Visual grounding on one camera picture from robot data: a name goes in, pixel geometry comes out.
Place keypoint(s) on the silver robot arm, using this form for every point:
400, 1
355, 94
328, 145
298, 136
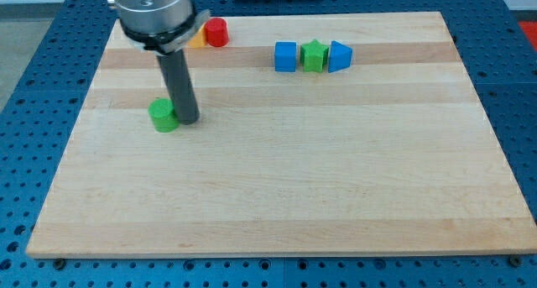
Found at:
161, 26

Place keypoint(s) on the green star block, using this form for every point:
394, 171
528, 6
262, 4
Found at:
313, 56

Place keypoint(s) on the wooden board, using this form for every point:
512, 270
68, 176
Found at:
392, 156

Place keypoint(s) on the blue cube block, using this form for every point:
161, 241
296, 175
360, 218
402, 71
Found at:
285, 56

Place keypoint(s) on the blue triangle block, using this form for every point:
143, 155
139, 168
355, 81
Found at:
340, 56

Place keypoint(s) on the green cylinder block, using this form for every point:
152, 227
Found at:
162, 114

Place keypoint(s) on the red cylinder block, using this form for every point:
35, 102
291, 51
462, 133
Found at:
216, 32

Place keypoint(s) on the yellow block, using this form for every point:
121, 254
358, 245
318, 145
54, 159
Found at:
199, 40

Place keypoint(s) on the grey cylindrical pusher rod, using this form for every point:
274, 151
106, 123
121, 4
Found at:
176, 76

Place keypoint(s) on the red object at edge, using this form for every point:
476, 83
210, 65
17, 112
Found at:
530, 31

